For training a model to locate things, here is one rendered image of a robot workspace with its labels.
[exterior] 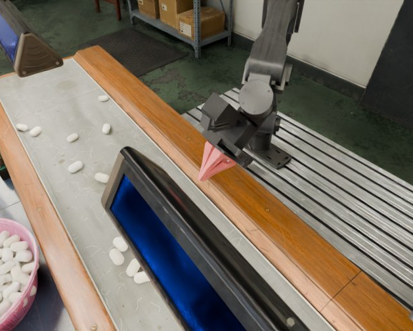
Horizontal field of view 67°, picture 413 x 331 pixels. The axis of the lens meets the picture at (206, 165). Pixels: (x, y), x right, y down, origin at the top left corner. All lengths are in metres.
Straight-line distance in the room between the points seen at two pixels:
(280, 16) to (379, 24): 1.77
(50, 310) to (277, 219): 0.50
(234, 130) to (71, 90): 0.74
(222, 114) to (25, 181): 0.52
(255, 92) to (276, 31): 0.19
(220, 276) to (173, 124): 0.72
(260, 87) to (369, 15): 1.98
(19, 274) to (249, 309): 0.57
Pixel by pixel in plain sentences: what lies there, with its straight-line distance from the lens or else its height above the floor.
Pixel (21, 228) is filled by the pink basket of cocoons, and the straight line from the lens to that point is 0.77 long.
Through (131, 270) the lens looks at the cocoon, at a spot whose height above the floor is 0.76.
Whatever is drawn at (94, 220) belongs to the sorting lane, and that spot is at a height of 0.74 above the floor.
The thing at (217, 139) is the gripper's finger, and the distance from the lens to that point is 0.60.
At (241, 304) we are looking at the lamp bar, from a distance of 0.23.
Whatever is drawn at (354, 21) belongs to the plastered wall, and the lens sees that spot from 2.53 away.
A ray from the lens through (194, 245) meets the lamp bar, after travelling 0.25.
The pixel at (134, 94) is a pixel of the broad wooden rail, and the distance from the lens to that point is 1.07.
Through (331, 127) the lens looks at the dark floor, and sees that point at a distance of 2.31.
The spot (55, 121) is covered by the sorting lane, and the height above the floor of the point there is 0.74.
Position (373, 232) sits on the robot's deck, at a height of 0.67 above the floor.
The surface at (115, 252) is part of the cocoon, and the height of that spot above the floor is 0.76.
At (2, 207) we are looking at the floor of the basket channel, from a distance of 0.97.
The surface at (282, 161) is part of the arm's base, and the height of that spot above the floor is 0.68.
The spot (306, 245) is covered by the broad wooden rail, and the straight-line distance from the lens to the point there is 0.68.
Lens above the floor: 1.32
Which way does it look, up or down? 45 degrees down
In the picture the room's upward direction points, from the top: straight up
